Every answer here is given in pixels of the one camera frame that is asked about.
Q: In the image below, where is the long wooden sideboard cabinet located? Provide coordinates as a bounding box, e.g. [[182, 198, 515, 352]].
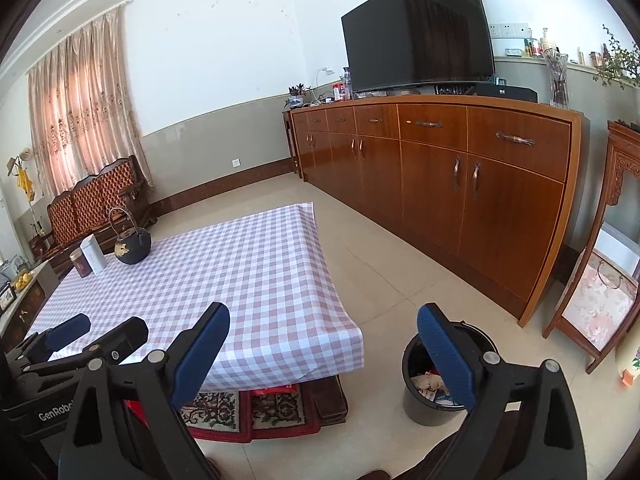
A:
[[282, 94, 585, 328]]

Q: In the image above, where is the yellow hanging bag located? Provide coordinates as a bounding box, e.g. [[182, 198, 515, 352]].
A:
[[7, 147, 37, 206]]

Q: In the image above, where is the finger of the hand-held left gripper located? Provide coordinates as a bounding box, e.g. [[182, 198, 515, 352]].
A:
[[30, 316, 150, 376], [10, 313, 92, 366]]

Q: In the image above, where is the tufted wooden bench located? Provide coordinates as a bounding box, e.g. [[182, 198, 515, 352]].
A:
[[30, 155, 157, 266]]

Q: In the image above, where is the cream floral container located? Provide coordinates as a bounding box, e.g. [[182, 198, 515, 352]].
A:
[[615, 345, 640, 386]]

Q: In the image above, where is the black plastic bin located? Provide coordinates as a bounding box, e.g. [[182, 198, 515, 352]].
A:
[[402, 322, 499, 427]]

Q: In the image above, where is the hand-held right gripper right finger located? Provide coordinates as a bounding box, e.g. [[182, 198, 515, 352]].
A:
[[417, 302, 588, 480]]

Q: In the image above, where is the row of small bottles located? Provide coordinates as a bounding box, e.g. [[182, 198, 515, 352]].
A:
[[522, 27, 558, 58]]

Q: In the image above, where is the person's leg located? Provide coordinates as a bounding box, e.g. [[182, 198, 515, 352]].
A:
[[400, 410, 481, 480]]

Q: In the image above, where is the white tin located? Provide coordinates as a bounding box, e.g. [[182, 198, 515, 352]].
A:
[[80, 234, 107, 275]]

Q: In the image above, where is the clear glass vase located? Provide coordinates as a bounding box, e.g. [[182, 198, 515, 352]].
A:
[[544, 50, 571, 109]]

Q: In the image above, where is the checkered cloth table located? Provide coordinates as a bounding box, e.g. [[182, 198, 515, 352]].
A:
[[25, 201, 363, 396]]

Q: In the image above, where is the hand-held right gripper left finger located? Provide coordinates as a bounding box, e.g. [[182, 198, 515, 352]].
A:
[[57, 301, 231, 480]]

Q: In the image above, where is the brown tin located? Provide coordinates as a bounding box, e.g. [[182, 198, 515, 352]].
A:
[[69, 247, 91, 279]]

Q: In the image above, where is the green branch plant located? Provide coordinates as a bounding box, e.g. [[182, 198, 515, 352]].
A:
[[592, 25, 640, 91]]

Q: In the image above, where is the black iron teapot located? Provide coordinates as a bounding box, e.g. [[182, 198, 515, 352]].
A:
[[107, 207, 152, 265]]

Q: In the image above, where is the red patterned rug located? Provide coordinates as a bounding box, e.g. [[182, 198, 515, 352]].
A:
[[125, 382, 323, 443]]

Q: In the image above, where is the black flat television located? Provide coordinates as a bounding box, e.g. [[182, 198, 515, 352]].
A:
[[341, 0, 496, 93]]

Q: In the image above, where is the pink embroidered curtain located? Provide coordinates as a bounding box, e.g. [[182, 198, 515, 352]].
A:
[[26, 7, 156, 198]]

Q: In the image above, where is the wooden armchair floral cushion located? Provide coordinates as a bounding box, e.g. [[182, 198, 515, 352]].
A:
[[542, 120, 640, 375]]

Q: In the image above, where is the black soundbar box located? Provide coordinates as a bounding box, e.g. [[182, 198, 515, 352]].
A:
[[475, 82, 538, 103]]

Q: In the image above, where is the small potted plant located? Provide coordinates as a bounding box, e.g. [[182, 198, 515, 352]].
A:
[[285, 82, 313, 109]]

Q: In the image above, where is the dark side cabinet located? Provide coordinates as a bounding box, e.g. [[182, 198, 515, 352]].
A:
[[0, 260, 61, 356]]

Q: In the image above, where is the white wall charger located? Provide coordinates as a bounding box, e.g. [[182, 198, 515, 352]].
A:
[[315, 66, 335, 98]]

